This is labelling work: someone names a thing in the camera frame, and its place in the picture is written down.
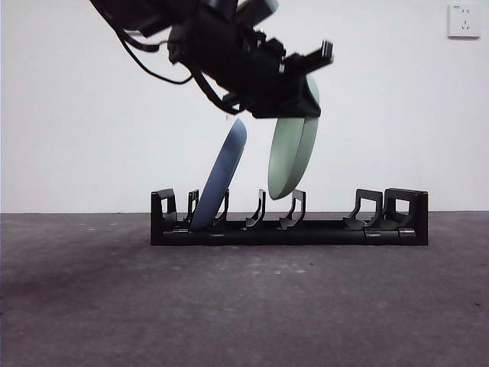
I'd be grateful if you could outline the pale green round plate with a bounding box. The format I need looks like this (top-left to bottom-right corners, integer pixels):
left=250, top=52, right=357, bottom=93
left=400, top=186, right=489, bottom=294
left=267, top=73, right=321, bottom=200

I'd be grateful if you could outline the blue round plate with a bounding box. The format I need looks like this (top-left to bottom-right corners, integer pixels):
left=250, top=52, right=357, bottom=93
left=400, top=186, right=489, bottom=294
left=189, top=117, right=249, bottom=232

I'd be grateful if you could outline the black plastic plate rack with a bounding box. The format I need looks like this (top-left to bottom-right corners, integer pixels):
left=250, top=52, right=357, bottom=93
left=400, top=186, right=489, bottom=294
left=150, top=187, right=429, bottom=246

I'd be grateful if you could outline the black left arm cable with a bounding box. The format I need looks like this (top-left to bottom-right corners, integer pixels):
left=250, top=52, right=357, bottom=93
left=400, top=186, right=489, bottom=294
left=114, top=26, right=245, bottom=116

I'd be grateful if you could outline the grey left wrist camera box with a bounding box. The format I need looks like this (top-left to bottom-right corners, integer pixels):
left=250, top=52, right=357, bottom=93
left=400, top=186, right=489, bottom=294
left=235, top=0, right=280, bottom=26

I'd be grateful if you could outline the white wall socket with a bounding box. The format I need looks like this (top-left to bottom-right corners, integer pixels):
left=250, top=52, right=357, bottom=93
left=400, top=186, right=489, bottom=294
left=447, top=3, right=481, bottom=40

